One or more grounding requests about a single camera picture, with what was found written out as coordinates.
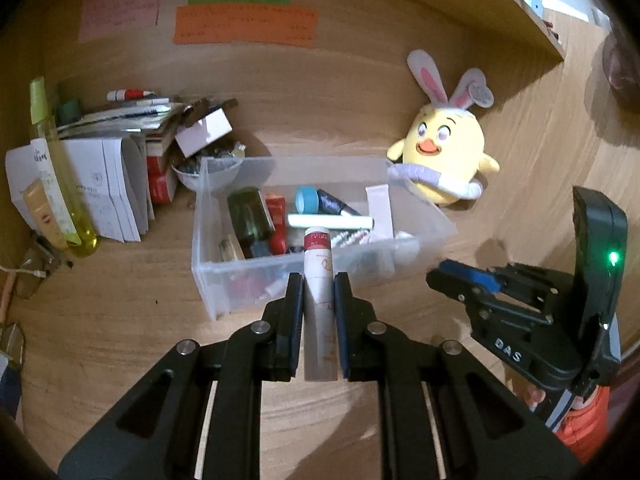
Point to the pink tube with white cap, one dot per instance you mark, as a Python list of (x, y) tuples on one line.
[(381, 210)]

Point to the white tube with red label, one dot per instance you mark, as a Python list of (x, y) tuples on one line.
[(319, 310)]

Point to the person's right hand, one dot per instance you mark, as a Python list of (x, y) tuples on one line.
[(535, 400)]

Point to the wooden stick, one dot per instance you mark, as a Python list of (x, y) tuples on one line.
[(6, 300)]

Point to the white bowl of trinkets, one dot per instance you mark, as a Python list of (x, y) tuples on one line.
[(190, 172)]

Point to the stack of books and papers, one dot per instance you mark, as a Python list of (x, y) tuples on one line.
[(120, 117)]

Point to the pink paper note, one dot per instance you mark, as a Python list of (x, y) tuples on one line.
[(120, 10)]

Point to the folded white paper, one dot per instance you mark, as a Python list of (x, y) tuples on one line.
[(110, 185)]

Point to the mint green tube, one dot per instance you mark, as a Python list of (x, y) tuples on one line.
[(330, 221)]

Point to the teal round pump cap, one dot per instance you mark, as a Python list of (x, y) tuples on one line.
[(305, 200)]

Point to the black mascara tube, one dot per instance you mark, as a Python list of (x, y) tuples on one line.
[(332, 202)]

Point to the red foil packet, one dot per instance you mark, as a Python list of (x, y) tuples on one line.
[(277, 210)]

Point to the orange paper note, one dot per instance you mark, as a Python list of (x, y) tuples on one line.
[(245, 27)]

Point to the dark green glass bottle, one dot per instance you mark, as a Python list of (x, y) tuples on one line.
[(250, 215)]

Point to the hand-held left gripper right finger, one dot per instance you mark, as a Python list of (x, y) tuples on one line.
[(342, 330)]

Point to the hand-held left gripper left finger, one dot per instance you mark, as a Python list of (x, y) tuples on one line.
[(295, 330)]

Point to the yellow chick plush toy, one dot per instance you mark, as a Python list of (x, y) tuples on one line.
[(450, 135)]

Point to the person's right forearm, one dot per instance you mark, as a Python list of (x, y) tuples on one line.
[(585, 425)]

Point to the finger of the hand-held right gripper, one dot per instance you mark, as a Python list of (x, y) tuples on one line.
[(450, 285), (475, 277)]

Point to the clear plastic storage box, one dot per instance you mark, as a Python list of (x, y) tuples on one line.
[(215, 280)]

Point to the red and white marker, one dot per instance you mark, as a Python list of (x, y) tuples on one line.
[(131, 94)]

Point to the yellow-green spray bottle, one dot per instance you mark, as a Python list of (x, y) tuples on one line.
[(65, 185)]

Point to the red book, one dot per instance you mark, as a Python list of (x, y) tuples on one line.
[(161, 175)]

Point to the small white cardboard box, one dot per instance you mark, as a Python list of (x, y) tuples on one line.
[(205, 130)]

